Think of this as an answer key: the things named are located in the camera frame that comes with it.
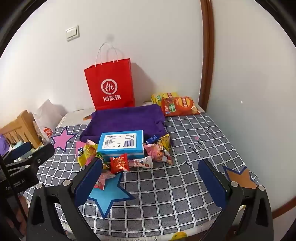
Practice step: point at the white pink snack packet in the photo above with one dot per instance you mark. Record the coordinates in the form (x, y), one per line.
(143, 162)

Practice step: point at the blue snack packet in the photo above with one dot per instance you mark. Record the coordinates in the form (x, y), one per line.
(151, 139)

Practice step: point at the white light switch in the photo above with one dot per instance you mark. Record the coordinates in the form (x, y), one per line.
(72, 33)

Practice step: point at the red snack packet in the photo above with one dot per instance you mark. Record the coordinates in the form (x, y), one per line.
(119, 163)

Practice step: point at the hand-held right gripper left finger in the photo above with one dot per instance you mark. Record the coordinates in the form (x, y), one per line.
(89, 183)

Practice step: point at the brown door frame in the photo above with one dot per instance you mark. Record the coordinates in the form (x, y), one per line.
(207, 58)

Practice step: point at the green snack packet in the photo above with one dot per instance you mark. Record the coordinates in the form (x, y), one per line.
(100, 155)

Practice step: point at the purple cloth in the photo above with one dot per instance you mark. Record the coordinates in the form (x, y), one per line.
(3, 144)

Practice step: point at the yellow triangular snack packet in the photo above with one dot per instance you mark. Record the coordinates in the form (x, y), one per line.
(164, 142)

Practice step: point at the white plastic bag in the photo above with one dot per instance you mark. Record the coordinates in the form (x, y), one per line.
(46, 113)

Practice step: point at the purple towel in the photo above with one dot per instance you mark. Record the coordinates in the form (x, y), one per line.
(124, 118)

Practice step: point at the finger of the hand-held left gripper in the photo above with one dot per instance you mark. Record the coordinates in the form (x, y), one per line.
(44, 153)
(22, 148)

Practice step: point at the yellow chip bag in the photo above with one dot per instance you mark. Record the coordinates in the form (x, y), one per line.
(159, 97)

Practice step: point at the brown baseboard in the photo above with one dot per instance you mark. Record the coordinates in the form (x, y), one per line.
(285, 200)

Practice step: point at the pink cartoon snack packet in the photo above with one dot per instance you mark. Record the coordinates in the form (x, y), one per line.
(157, 153)

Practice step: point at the red paper bag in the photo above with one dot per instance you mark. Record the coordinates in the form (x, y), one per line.
(111, 76)

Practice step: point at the yellow and pink snack packet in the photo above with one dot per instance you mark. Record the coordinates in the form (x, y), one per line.
(87, 153)

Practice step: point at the pink strawberry snack packet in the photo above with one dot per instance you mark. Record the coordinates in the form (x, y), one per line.
(105, 178)

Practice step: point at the white printed pillow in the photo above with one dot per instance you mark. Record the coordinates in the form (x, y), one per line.
(71, 117)

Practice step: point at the blue tissue pack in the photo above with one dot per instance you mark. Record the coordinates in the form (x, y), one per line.
(120, 141)

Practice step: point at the orange chip bag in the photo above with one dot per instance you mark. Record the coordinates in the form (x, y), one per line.
(178, 106)

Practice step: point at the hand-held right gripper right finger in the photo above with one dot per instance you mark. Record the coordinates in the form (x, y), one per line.
(212, 185)

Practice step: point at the grey checked bedsheet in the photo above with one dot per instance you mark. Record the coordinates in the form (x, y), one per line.
(161, 197)

